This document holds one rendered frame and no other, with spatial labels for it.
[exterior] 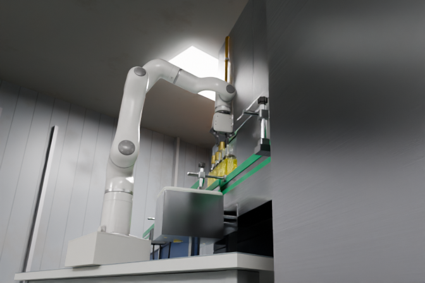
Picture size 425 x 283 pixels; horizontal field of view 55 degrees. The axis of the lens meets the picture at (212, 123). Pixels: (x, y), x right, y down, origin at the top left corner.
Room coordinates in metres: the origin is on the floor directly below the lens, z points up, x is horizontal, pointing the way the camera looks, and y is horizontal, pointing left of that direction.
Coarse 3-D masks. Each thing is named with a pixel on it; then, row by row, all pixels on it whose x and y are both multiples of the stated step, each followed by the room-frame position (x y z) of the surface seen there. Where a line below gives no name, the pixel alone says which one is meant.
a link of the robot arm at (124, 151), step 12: (132, 72) 1.64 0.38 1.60; (144, 72) 1.65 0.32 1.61; (132, 84) 1.65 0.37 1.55; (144, 84) 1.67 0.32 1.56; (132, 96) 1.68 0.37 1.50; (144, 96) 1.71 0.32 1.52; (132, 108) 1.69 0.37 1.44; (120, 120) 1.69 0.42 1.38; (132, 120) 1.68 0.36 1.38; (120, 132) 1.64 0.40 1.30; (132, 132) 1.66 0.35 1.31; (120, 144) 1.61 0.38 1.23; (132, 144) 1.62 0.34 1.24; (120, 156) 1.61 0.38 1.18; (132, 156) 1.63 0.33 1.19
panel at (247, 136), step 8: (248, 120) 1.87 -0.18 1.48; (256, 120) 1.77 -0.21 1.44; (240, 128) 1.98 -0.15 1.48; (248, 128) 1.87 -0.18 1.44; (256, 128) 1.77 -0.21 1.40; (240, 136) 1.97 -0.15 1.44; (248, 136) 1.87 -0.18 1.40; (256, 136) 1.78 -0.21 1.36; (240, 144) 1.97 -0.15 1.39; (248, 144) 1.87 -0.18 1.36; (256, 144) 1.78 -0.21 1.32; (240, 152) 1.97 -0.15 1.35; (248, 152) 1.88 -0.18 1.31; (240, 160) 1.97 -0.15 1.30
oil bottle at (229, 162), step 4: (228, 156) 1.75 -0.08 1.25; (232, 156) 1.75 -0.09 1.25; (224, 160) 1.76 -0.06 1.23; (228, 160) 1.75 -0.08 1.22; (232, 160) 1.75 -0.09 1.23; (236, 160) 1.76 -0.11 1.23; (224, 164) 1.76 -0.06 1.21; (228, 164) 1.75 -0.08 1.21; (232, 164) 1.75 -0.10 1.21; (236, 164) 1.76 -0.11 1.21; (224, 168) 1.76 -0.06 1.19; (228, 168) 1.75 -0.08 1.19; (232, 168) 1.75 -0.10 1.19; (224, 172) 1.76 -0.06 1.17; (228, 172) 1.75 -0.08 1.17
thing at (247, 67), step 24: (264, 0) 1.72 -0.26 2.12; (240, 24) 2.06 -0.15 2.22; (264, 24) 1.73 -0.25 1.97; (240, 48) 2.06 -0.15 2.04; (264, 48) 1.73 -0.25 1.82; (240, 72) 2.06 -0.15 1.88; (264, 72) 1.74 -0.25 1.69; (240, 96) 2.06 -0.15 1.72; (240, 120) 2.00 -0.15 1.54; (240, 240) 2.06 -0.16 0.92; (264, 240) 1.78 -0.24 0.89
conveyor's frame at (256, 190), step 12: (264, 168) 1.26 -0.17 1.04; (252, 180) 1.36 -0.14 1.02; (264, 180) 1.26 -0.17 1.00; (228, 192) 1.60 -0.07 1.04; (240, 192) 1.47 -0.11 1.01; (252, 192) 1.36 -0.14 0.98; (264, 192) 1.26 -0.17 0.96; (228, 204) 1.59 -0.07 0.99; (240, 204) 1.47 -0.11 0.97; (252, 204) 1.36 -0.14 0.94; (264, 204) 1.55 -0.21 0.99; (240, 216) 1.79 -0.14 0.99; (252, 216) 1.66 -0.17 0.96; (264, 216) 1.55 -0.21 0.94; (240, 228) 1.74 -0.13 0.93; (228, 240) 1.82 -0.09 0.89; (192, 252) 1.78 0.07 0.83; (228, 252) 1.82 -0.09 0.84
